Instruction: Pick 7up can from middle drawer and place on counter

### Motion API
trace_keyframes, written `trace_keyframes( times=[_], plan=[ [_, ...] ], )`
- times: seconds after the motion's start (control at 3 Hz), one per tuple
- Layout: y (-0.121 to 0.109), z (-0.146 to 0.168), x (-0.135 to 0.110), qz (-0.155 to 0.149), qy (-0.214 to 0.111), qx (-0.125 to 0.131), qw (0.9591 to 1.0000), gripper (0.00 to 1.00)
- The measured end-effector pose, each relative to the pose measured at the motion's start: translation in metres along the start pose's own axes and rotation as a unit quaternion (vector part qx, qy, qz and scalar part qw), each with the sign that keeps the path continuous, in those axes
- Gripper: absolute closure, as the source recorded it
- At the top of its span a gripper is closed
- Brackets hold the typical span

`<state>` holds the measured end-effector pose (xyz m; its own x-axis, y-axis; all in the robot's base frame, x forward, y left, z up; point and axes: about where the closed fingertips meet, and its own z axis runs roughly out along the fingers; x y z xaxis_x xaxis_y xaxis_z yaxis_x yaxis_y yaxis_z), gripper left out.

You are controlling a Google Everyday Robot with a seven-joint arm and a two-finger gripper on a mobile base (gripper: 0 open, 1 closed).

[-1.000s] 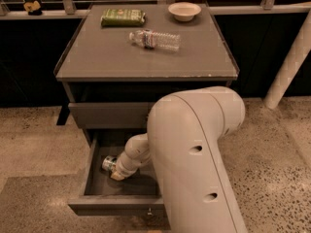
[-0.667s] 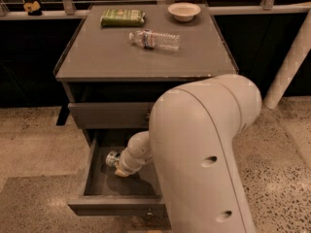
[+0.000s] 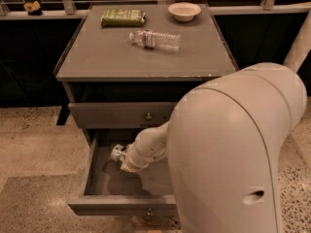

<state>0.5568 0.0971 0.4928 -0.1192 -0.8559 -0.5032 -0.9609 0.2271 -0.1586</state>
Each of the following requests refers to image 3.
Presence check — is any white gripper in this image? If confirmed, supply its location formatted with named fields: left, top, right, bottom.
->
left=121, top=145, right=146, bottom=173

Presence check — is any green silver 7up can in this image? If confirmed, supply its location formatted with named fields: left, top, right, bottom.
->
left=111, top=144, right=127, bottom=163

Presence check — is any clear plastic water bottle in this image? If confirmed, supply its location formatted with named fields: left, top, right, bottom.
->
left=129, top=29, right=181, bottom=51

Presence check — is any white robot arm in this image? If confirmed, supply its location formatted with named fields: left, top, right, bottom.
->
left=121, top=21, right=310, bottom=233

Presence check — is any open grey middle drawer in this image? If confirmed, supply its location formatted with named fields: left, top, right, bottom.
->
left=68, top=138, right=177, bottom=216

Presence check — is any closed grey top drawer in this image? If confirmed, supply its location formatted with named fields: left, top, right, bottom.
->
left=69, top=102, right=175, bottom=129

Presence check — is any grey drawer cabinet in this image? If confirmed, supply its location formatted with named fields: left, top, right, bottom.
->
left=56, top=5, right=236, bottom=142

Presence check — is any green snack bag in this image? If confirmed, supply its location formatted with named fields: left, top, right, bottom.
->
left=100, top=9, right=146, bottom=27

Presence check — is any white bowl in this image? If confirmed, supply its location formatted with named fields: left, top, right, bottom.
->
left=168, top=2, right=201, bottom=22

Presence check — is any yellow object on black base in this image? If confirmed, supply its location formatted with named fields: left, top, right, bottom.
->
left=23, top=1, right=42, bottom=16

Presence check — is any grey window ledge rail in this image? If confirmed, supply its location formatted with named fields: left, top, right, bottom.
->
left=0, top=2, right=311, bottom=20

